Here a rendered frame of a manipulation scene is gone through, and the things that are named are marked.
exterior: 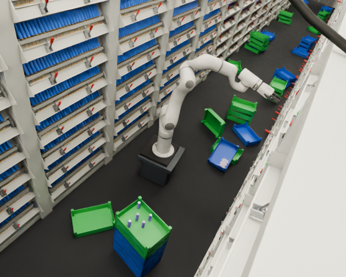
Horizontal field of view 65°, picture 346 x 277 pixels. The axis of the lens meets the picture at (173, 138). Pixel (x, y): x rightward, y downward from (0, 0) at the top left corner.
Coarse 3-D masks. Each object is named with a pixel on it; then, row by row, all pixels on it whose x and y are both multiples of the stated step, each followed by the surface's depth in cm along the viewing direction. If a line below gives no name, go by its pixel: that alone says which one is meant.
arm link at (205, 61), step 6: (204, 54) 179; (192, 60) 183; (198, 60) 179; (204, 60) 178; (210, 60) 178; (216, 60) 180; (180, 66) 191; (186, 66) 188; (192, 66) 186; (198, 66) 181; (204, 66) 180; (210, 66) 180; (216, 66) 180
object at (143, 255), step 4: (116, 224) 174; (120, 228) 172; (124, 232) 170; (124, 236) 174; (128, 236) 169; (168, 236) 173; (128, 240) 172; (132, 240) 173; (164, 240) 172; (132, 244) 169; (136, 244) 172; (160, 244) 170; (136, 248) 167; (140, 248) 170; (156, 248) 168; (140, 252) 166; (152, 252) 167; (144, 256) 163; (148, 256) 166; (144, 260) 166
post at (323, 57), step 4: (328, 44) 113; (328, 48) 114; (324, 52) 115; (320, 56) 120; (324, 56) 116; (320, 60) 118; (324, 60) 117; (304, 84) 126; (300, 92) 129; (284, 116) 148; (280, 124) 146; (280, 128) 144; (264, 152) 157; (256, 164) 167; (252, 172) 170; (228, 212) 200; (224, 220) 207; (216, 232) 222
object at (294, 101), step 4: (292, 100) 133; (296, 100) 132; (292, 104) 134; (296, 104) 133; (292, 108) 135; (288, 112) 132; (292, 112) 132; (288, 116) 129; (284, 120) 126; (288, 120) 126; (284, 124) 121; (284, 128) 121; (276, 140) 114; (276, 144) 112; (272, 148) 110; (268, 156) 102; (264, 164) 102; (256, 176) 91
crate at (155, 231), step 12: (132, 204) 179; (144, 204) 180; (120, 216) 175; (132, 216) 176; (144, 216) 178; (156, 216) 175; (132, 228) 170; (144, 228) 172; (156, 228) 173; (168, 228) 167; (144, 240) 166; (156, 240) 167; (144, 252) 161
